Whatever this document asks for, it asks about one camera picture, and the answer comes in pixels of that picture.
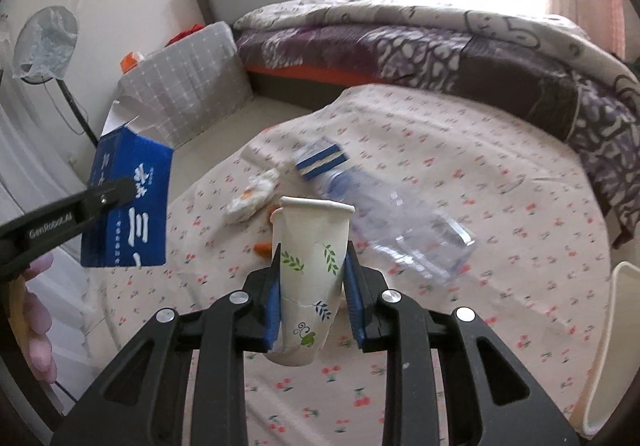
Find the blue toothpaste box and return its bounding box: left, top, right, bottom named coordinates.
left=80, top=96, right=174, bottom=268

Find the clear plastic water bottle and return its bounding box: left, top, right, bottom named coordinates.
left=310, top=166, right=476, bottom=284

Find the leaf print paper cup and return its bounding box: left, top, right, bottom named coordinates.
left=267, top=197, right=355, bottom=367

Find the white plastic trash bin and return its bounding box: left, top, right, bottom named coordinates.
left=570, top=262, right=639, bottom=438

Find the left hand purple glove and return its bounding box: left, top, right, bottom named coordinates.
left=19, top=252, right=59, bottom=384

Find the standing fan with cover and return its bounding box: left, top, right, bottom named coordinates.
left=13, top=5, right=99, bottom=148

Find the cherry print floor sheet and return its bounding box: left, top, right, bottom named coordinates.
left=87, top=85, right=611, bottom=417

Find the orange item on stand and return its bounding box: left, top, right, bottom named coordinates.
left=120, top=52, right=144, bottom=73

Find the grey quilted cover stand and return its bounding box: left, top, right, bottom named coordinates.
left=118, top=21, right=253, bottom=148

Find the crumpled tissue with peels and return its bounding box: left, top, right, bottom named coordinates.
left=224, top=168, right=280, bottom=225

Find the small blue white box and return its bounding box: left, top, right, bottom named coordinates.
left=294, top=137, right=347, bottom=182

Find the purple patterned quilt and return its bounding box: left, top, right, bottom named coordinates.
left=232, top=0, right=639, bottom=241

